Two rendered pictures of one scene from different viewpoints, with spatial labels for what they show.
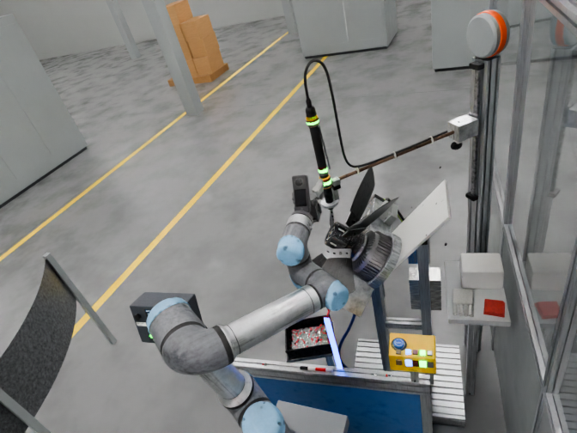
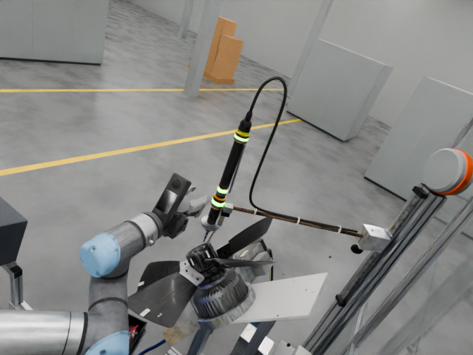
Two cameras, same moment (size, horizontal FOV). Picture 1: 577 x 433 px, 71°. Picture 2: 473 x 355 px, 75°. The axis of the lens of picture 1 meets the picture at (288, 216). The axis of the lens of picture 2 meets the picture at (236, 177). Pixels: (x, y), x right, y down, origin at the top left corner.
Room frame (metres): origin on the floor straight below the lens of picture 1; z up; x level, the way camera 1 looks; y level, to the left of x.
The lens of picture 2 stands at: (0.44, -0.15, 2.14)
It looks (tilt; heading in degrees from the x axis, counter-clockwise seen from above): 28 degrees down; 357
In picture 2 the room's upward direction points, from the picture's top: 21 degrees clockwise
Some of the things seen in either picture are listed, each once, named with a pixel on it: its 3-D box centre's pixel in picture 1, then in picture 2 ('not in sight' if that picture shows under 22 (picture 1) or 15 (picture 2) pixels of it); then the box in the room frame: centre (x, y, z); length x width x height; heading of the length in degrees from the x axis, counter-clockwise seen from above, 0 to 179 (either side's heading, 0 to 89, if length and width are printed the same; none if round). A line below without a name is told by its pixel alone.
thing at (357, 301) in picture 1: (352, 294); (178, 319); (1.26, -0.18, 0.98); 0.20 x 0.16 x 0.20; 66
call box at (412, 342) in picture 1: (412, 353); not in sight; (0.87, -0.30, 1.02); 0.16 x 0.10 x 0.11; 66
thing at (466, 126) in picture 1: (464, 127); (373, 238); (1.44, -0.79, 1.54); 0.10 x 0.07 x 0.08; 101
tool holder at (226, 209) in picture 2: (330, 192); (216, 214); (1.32, -0.18, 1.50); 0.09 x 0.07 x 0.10; 101
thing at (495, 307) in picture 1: (494, 307); not in sight; (1.07, -0.74, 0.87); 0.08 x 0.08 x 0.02; 56
